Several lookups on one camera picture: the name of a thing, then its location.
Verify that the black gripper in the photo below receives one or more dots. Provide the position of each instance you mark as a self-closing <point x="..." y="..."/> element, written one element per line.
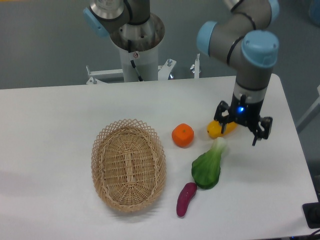
<point x="245" y="114"/>

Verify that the green bok choy vegetable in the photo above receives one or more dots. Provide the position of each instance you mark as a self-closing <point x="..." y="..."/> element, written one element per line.
<point x="206" y="169"/>

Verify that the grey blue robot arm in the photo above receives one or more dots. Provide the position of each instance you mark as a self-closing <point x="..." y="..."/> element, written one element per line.
<point x="243" y="43"/>

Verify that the yellow mango fruit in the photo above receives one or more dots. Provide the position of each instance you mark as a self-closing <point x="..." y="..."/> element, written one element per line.
<point x="214" y="129"/>

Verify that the orange tangerine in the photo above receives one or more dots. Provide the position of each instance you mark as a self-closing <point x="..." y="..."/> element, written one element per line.
<point x="182" y="135"/>

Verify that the purple sweet potato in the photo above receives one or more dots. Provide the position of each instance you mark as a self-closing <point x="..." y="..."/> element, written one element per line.
<point x="184" y="198"/>

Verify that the black device at edge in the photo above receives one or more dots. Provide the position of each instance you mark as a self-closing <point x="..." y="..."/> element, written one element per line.
<point x="312" y="214"/>

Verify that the woven wicker basket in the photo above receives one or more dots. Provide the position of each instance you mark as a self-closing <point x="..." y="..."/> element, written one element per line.
<point x="128" y="165"/>

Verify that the white frame right edge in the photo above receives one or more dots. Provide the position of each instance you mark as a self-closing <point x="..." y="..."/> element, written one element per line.
<point x="310" y="114"/>

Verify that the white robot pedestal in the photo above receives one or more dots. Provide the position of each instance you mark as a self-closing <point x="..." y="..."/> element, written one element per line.
<point x="138" y="48"/>

